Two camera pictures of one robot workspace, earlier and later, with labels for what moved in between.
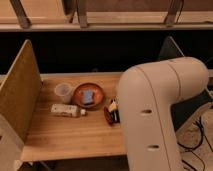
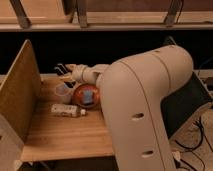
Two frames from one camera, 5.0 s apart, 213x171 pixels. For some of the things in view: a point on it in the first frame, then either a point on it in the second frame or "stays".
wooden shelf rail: [105, 15] stays
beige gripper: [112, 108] -> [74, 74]
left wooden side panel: [20, 91] stays
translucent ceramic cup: [64, 91] stays
